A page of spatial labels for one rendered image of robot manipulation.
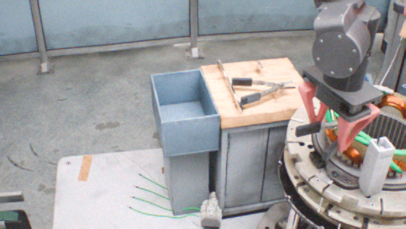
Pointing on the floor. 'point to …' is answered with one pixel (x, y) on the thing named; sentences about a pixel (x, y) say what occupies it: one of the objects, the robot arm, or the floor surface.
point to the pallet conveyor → (18, 219)
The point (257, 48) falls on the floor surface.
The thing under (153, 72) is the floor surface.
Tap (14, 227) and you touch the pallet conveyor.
